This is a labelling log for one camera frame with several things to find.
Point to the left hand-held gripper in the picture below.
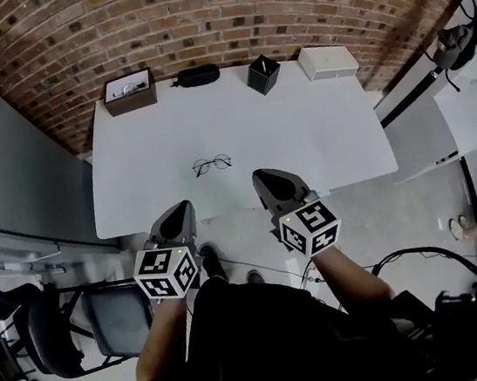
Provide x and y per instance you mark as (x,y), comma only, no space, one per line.
(156,263)

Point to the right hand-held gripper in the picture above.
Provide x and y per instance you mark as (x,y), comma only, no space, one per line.
(309,223)

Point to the thin-framed eyeglasses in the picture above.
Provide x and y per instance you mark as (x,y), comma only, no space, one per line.
(203,166)

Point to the person's left forearm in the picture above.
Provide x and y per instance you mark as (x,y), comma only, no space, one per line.
(163,341)

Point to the person's right forearm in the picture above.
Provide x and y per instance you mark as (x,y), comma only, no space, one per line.
(352,279)

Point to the black glasses case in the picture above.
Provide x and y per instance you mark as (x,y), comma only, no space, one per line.
(196,76)

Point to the person's right shoe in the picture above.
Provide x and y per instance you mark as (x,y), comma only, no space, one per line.
(256,276)

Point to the black folding chair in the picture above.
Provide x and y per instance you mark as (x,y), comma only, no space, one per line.
(116,321)

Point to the black square pen holder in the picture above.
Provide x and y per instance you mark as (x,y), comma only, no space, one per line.
(263,81)

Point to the brown open box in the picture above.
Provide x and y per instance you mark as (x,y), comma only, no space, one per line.
(134,103)

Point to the white rectangular box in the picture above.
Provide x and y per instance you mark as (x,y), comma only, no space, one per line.
(328,64)

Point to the person's black clothing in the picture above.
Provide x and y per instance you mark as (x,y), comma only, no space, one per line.
(265,348)

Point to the silver wristwatch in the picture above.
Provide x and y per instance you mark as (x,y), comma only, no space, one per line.
(129,88)

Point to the black coat rack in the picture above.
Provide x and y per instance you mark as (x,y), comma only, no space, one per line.
(402,104)

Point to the grey metal cabinet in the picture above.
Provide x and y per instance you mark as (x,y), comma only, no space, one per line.
(11,173)

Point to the white shelf unit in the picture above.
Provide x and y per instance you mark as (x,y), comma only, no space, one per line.
(462,118)

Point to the dark hanging cap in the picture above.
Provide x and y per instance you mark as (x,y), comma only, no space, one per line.
(454,47)

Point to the black equipment pack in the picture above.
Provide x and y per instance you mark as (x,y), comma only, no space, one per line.
(469,329)

